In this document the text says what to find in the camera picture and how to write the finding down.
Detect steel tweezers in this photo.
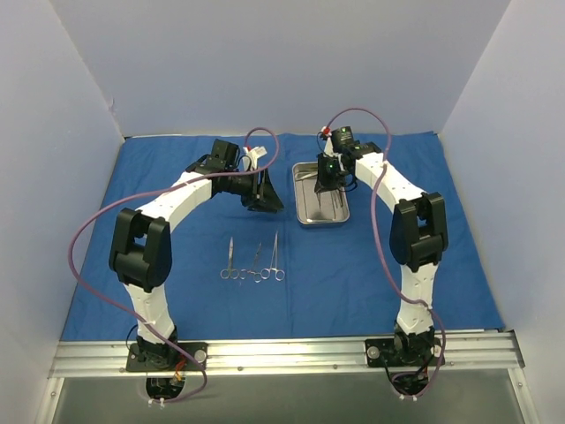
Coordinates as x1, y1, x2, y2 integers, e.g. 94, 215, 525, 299
333, 189, 344, 208

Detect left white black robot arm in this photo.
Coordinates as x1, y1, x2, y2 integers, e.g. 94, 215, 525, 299
109, 140, 283, 370

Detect steel forceps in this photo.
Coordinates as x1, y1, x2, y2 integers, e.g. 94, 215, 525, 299
260, 231, 285, 282
239, 242, 262, 284

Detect blue surgical drape cloth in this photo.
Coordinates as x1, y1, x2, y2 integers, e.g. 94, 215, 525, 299
63, 132, 504, 341

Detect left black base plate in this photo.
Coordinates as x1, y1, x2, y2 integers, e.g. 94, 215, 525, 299
125, 342, 208, 373

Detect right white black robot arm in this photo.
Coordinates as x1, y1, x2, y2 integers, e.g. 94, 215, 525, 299
314, 126, 448, 365

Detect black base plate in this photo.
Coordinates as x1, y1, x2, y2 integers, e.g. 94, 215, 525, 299
125, 342, 208, 373
364, 337, 445, 367

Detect aluminium front rail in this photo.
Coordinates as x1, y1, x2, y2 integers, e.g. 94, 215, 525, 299
49, 331, 525, 378

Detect purple cable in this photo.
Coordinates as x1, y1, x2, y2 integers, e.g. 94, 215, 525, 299
326, 108, 447, 398
66, 127, 280, 405

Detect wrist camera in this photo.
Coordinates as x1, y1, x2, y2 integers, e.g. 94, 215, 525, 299
242, 146, 267, 170
318, 126, 334, 155

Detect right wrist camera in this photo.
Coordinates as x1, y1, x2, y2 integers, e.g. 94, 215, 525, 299
318, 126, 334, 155

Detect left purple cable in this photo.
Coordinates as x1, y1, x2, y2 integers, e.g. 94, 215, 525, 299
66, 127, 280, 405

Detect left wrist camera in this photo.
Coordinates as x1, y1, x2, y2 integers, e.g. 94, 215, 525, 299
242, 146, 267, 170

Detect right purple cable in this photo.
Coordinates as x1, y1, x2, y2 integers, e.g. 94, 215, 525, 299
326, 108, 447, 398

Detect stainless steel instrument tray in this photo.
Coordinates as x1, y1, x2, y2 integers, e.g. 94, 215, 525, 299
292, 162, 350, 226

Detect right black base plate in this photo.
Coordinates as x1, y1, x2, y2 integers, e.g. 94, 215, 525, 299
364, 337, 445, 367

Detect steel surgical scissors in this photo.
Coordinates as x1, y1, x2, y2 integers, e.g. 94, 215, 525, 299
220, 238, 239, 280

